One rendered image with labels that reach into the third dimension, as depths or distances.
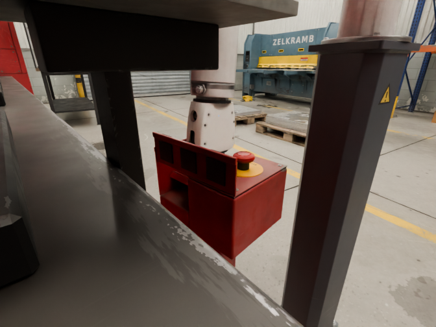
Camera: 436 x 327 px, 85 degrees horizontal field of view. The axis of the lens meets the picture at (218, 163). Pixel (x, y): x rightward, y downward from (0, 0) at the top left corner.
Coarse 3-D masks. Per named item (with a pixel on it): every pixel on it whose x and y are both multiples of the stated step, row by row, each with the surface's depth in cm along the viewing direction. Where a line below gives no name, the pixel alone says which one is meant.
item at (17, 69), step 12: (0, 24) 161; (12, 24) 165; (0, 36) 163; (12, 36) 167; (0, 48) 165; (12, 48) 169; (0, 60) 166; (12, 60) 171; (0, 72) 168; (12, 72) 172; (24, 72) 176; (24, 84) 178
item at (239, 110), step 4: (236, 104) 482; (236, 108) 440; (240, 108) 440; (244, 108) 440; (248, 108) 440; (252, 108) 439; (236, 112) 404; (240, 112) 404; (244, 112) 407; (248, 112) 412; (252, 112) 416; (256, 112) 420; (260, 112) 424
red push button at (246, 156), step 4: (236, 152) 43; (240, 152) 43; (244, 152) 42; (248, 152) 43; (236, 156) 41; (240, 156) 41; (244, 156) 41; (248, 156) 41; (252, 156) 42; (240, 160) 41; (244, 160) 41; (248, 160) 41; (252, 160) 41; (240, 164) 42; (244, 164) 42; (248, 164) 42; (240, 168) 42; (244, 168) 42; (248, 168) 43
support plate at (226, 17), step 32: (0, 0) 14; (32, 0) 14; (64, 0) 14; (96, 0) 14; (128, 0) 14; (160, 0) 14; (192, 0) 14; (224, 0) 14; (256, 0) 16; (288, 0) 17
